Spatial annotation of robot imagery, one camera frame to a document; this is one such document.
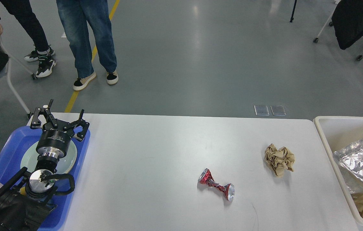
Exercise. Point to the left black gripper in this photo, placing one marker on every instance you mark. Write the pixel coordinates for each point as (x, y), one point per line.
(54, 141)

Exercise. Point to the blue plastic tray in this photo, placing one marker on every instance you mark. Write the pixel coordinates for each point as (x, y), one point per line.
(10, 157)

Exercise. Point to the crushed red soda can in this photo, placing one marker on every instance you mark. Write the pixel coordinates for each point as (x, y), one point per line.
(207, 179)

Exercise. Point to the beige plastic bin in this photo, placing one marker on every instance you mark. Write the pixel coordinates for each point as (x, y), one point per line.
(336, 132)

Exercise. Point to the crumpled brown paper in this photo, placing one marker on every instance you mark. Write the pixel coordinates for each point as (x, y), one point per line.
(279, 160)

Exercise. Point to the person in black sneakers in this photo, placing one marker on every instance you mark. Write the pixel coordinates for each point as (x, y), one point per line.
(22, 11)

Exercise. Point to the green ceramic plate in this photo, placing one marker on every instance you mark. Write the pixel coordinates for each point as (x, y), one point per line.
(29, 159)

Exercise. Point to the chair with black jacket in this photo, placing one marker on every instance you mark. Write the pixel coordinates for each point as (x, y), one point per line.
(347, 21)

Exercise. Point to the person in blue jeans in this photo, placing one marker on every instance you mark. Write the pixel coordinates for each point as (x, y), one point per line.
(76, 17)

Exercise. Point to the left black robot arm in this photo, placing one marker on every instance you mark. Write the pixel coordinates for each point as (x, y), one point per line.
(25, 199)

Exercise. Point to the white office chair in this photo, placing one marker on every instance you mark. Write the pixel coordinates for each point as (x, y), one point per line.
(7, 72)

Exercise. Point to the teal ceramic mug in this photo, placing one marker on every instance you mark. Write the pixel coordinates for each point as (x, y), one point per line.
(22, 191)

